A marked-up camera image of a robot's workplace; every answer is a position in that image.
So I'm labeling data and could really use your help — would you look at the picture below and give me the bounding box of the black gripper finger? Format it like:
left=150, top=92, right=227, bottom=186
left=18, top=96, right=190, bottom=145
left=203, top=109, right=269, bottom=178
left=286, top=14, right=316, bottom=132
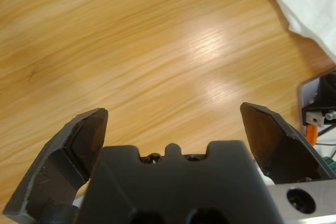
left=5, top=108, right=109, bottom=224
left=240, top=102, right=336, bottom=185

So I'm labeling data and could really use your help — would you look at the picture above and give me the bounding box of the orange plastic clip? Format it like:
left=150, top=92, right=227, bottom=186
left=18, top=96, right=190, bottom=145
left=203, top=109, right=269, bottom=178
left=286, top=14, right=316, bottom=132
left=306, top=125, right=318, bottom=145

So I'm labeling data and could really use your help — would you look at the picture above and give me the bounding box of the white mount plate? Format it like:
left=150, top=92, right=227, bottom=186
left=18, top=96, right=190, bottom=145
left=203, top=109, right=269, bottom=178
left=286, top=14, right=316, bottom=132
left=297, top=68, right=336, bottom=130

